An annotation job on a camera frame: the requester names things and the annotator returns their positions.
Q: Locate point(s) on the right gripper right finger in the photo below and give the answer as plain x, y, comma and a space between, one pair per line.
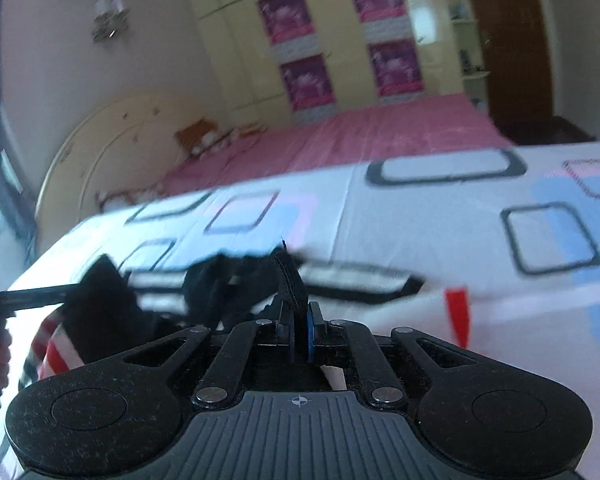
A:
346, 356

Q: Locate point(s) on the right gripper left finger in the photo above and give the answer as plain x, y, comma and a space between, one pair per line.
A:
254, 355

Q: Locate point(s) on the black white red striped sweater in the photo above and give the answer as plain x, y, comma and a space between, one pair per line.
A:
112, 312

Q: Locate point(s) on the cream wooden headboard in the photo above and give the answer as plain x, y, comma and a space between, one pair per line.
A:
128, 143

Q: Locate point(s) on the patterned white bed sheet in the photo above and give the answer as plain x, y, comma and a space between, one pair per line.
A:
519, 228

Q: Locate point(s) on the brown patterned pillow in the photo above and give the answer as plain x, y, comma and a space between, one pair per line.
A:
202, 138

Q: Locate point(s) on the pink bed sheet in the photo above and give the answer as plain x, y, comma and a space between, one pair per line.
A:
425, 126

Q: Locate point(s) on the lower left purple poster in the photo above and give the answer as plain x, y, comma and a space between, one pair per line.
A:
307, 83

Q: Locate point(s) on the lower right purple poster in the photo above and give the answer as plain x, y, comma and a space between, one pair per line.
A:
396, 68

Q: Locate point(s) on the corner shelf unit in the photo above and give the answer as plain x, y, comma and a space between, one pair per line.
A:
473, 72

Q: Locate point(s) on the cream wardrobe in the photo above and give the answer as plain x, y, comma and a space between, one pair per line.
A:
233, 33

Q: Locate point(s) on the upper left purple poster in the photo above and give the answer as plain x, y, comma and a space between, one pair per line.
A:
285, 20

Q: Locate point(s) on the brown wooden door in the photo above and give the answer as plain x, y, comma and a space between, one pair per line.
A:
514, 48

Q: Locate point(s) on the wall lamp sconce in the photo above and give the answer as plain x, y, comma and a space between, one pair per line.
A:
111, 20

